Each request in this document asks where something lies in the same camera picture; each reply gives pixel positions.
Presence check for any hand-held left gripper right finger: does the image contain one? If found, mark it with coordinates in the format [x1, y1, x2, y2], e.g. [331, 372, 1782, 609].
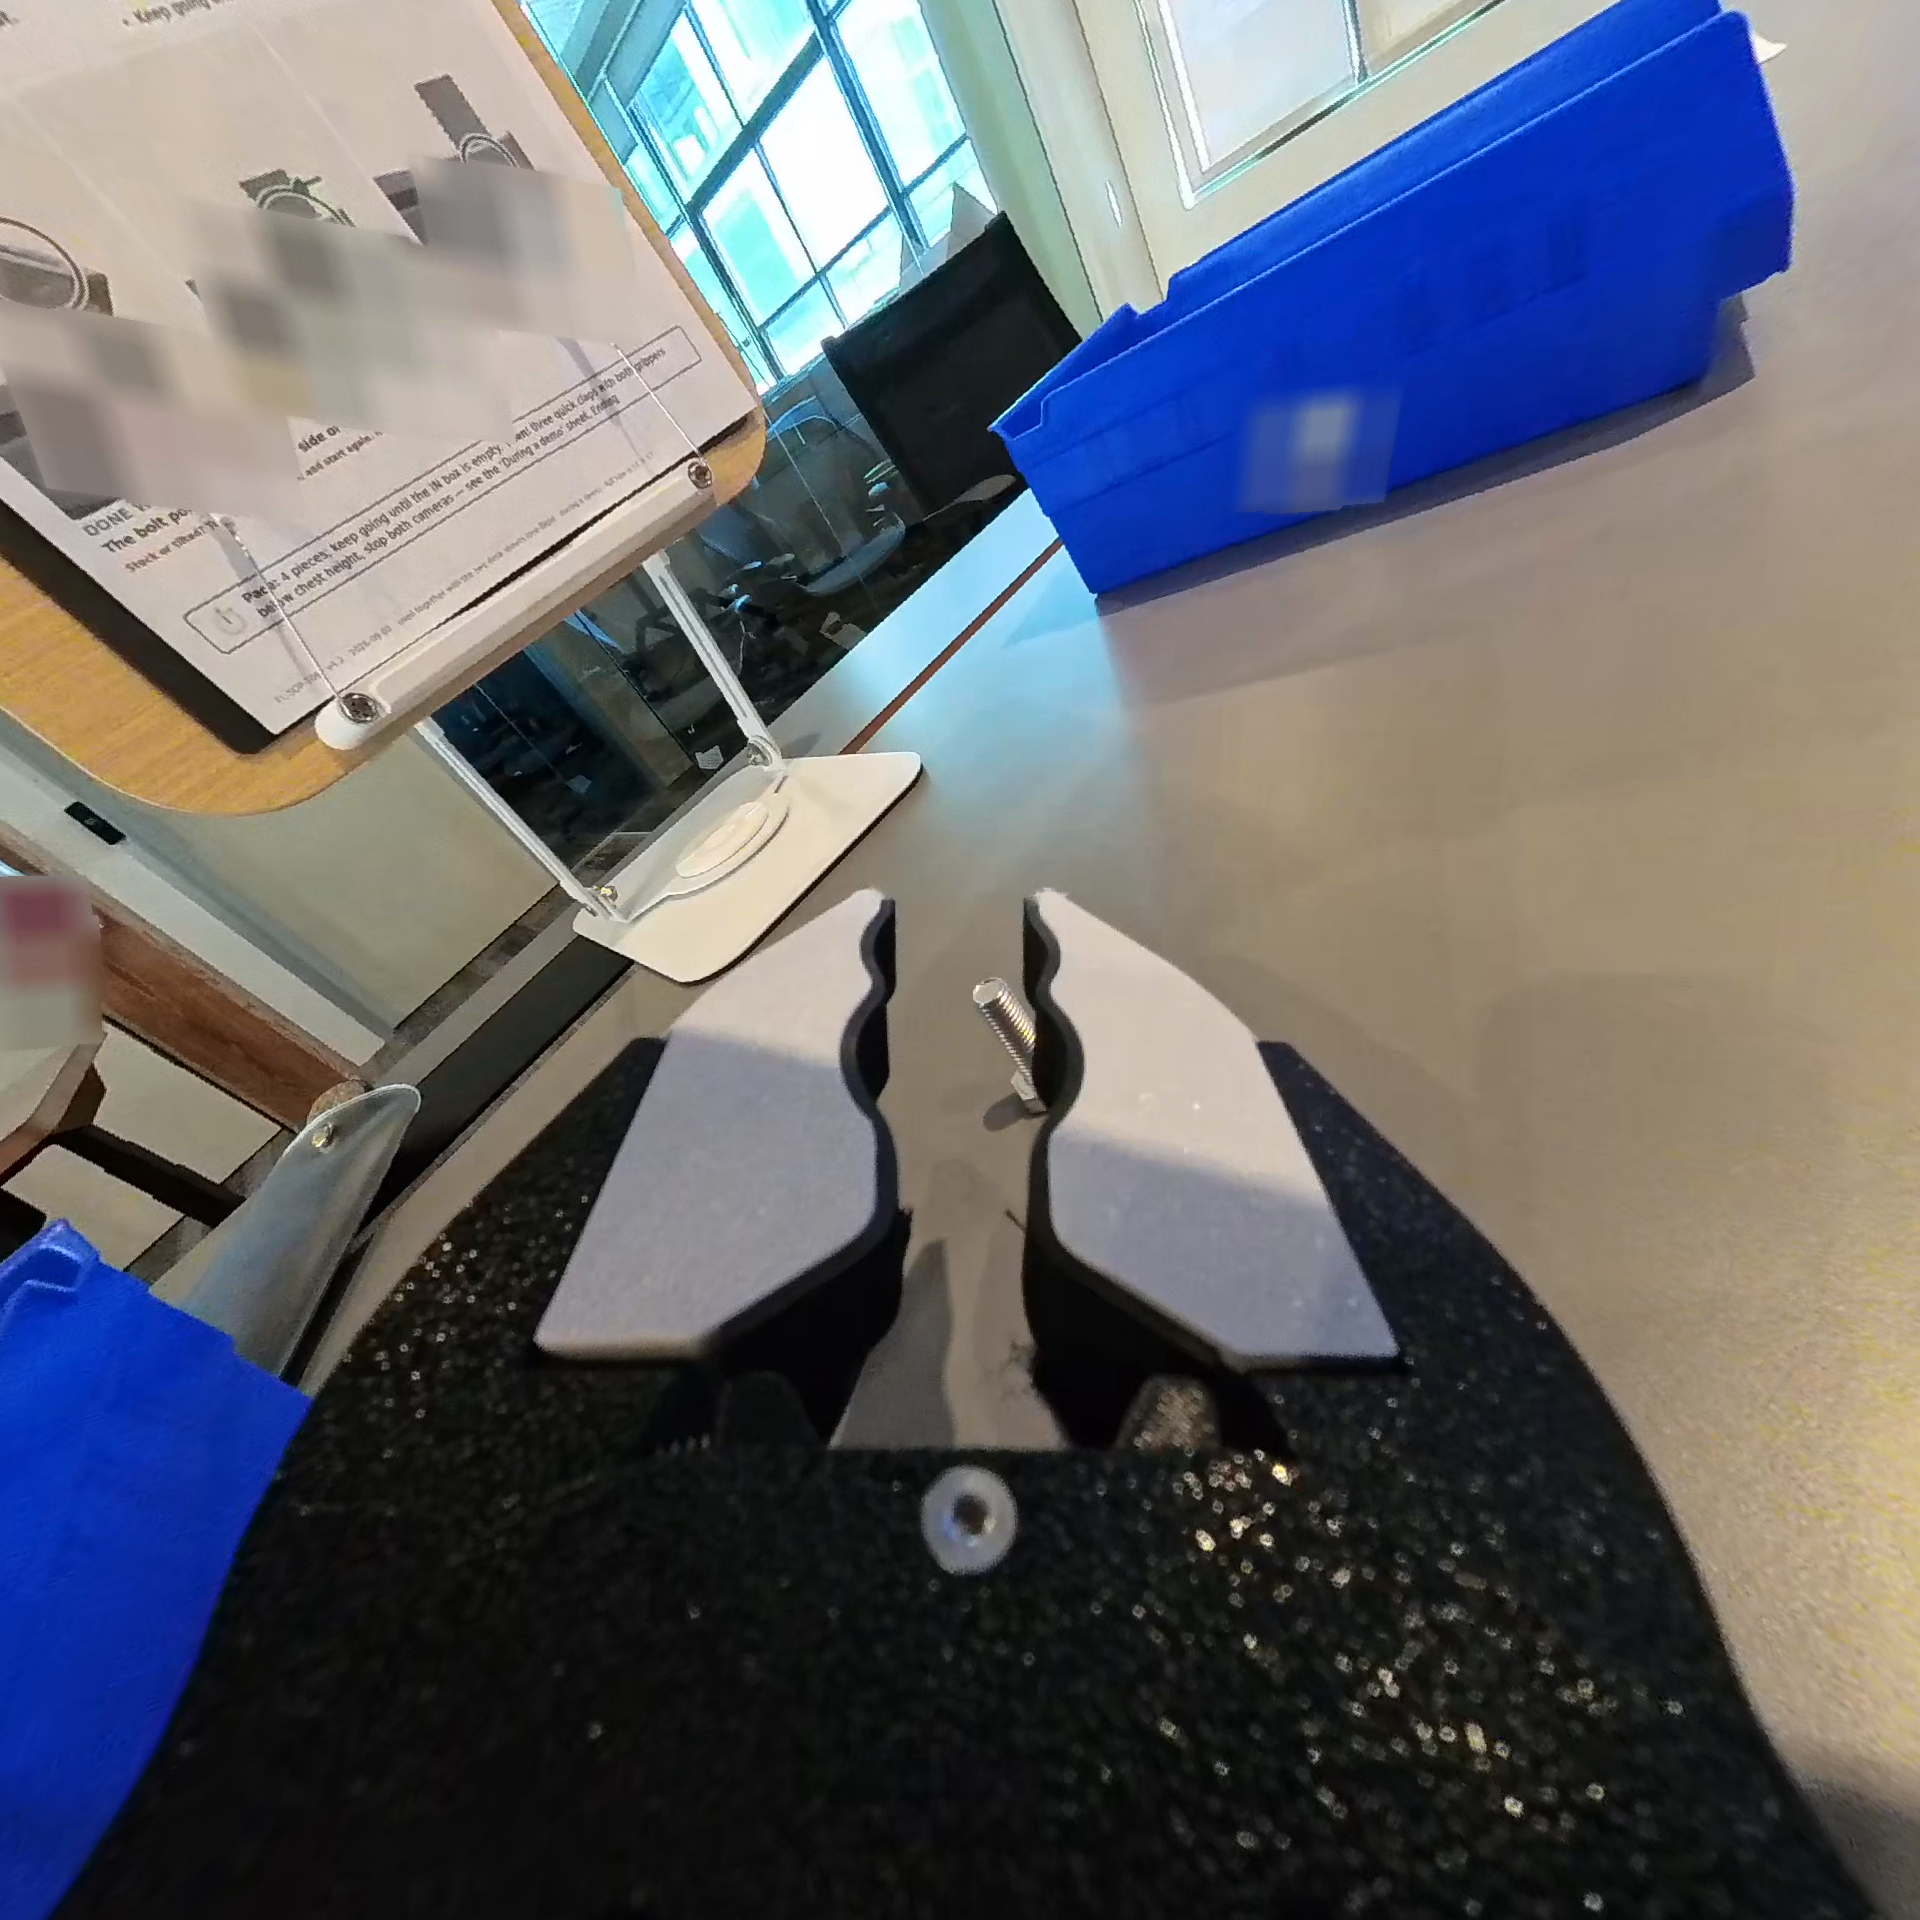
[1019, 888, 1408, 1403]

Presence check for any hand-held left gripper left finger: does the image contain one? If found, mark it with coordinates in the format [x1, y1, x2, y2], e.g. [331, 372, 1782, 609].
[535, 888, 916, 1397]

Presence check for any silver hex nut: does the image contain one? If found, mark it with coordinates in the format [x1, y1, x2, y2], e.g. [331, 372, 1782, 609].
[972, 975, 1051, 1119]

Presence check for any brown wooden furniture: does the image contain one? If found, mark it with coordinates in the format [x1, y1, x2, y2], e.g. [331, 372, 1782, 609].
[90, 921, 378, 1134]

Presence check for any printed instruction sheet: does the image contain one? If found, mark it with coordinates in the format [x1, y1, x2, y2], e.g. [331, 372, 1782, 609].
[0, 0, 761, 736]

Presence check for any blue plastic storage bin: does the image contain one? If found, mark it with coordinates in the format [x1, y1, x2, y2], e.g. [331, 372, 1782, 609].
[990, 0, 1798, 597]
[0, 1217, 319, 1920]

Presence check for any wooden board document stand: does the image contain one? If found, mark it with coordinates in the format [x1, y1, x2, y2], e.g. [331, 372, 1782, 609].
[0, 0, 924, 987]

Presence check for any black office chair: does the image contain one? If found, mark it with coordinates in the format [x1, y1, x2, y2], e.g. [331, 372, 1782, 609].
[823, 214, 1087, 515]

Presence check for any paned glass window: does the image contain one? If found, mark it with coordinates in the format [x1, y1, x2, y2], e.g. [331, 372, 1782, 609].
[528, 0, 1000, 396]
[1142, 0, 1519, 208]

